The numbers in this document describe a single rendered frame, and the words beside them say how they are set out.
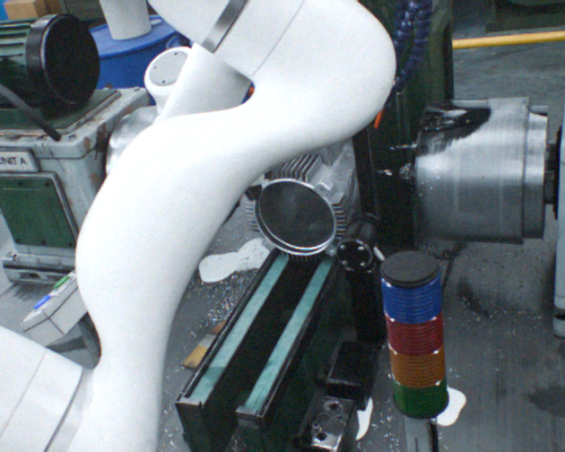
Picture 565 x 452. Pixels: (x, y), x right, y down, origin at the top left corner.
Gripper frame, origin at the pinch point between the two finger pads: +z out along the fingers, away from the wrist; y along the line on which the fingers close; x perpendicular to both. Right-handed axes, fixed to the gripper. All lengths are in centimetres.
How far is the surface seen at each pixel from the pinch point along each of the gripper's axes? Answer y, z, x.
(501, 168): 40.6, 1.7, 5.8
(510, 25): 5, 304, 317
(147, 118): -26.9, 0.4, 15.3
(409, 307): 36, -29, -30
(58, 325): -16.7, -15.0, -32.7
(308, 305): 11.1, 10.1, -16.7
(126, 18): -136, 96, 142
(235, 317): -0.1, 6.7, -21.3
